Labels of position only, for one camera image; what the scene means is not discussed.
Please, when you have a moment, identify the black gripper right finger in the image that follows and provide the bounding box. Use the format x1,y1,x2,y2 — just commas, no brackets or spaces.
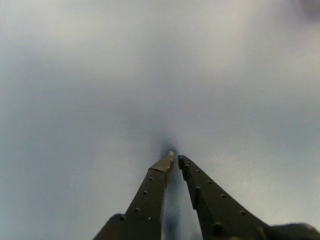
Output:
177,154,272,240

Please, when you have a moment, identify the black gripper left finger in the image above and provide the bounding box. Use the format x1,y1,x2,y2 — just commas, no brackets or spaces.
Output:
93,150,175,240

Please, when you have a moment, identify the dark blue-grey table mat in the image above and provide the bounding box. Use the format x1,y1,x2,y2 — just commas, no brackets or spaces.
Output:
0,0,320,240

